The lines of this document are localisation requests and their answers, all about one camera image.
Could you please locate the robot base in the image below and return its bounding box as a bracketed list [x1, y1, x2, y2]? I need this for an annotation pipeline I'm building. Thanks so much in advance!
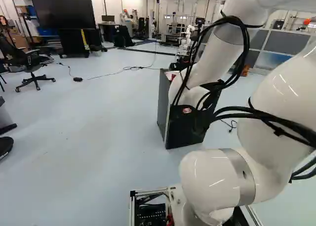
[129, 183, 263, 226]

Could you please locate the grey blue partition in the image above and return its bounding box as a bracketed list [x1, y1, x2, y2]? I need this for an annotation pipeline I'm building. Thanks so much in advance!
[244, 27, 312, 72]

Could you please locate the red white packet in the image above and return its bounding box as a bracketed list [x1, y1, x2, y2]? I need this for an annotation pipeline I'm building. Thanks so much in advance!
[164, 71, 179, 83]

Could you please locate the black office chair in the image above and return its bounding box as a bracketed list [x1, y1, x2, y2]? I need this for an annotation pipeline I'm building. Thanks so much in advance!
[0, 35, 56, 93]

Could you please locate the black mini fridge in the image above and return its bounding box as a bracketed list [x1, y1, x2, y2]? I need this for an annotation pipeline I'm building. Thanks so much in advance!
[157, 68, 222, 150]

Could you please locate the large black screen on stand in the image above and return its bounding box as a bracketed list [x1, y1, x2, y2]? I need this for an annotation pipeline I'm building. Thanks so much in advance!
[30, 0, 102, 59]

